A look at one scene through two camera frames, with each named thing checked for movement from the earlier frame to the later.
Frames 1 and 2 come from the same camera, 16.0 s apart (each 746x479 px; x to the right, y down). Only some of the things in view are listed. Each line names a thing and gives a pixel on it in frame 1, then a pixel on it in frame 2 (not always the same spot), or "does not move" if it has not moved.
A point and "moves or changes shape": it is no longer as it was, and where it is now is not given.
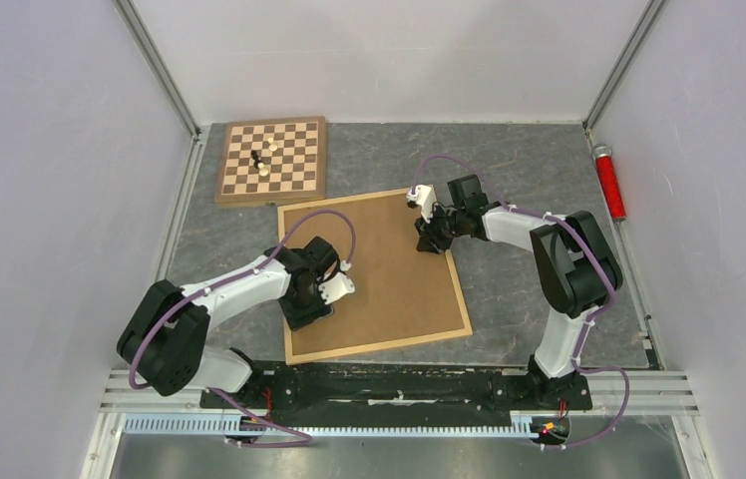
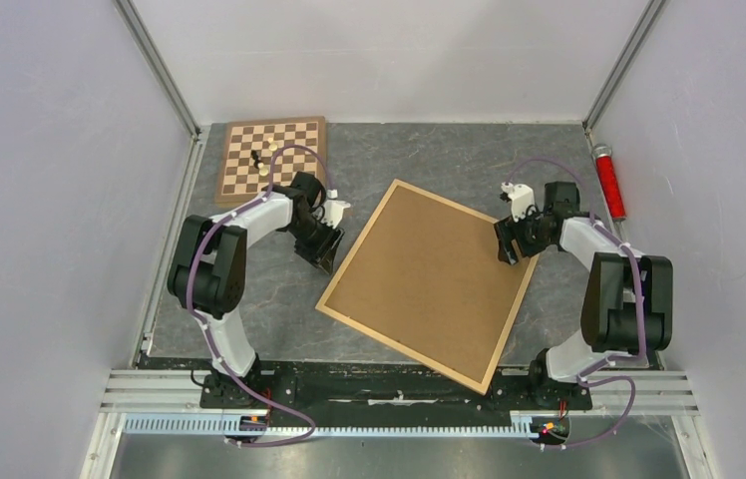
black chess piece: (255, 158) does not move
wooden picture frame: (401, 295) moves or changes shape
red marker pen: (602, 153) does not move
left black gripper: (297, 318) → (323, 253)
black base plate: (398, 390) does not move
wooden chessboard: (273, 161) does not move
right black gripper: (430, 240) → (505, 236)
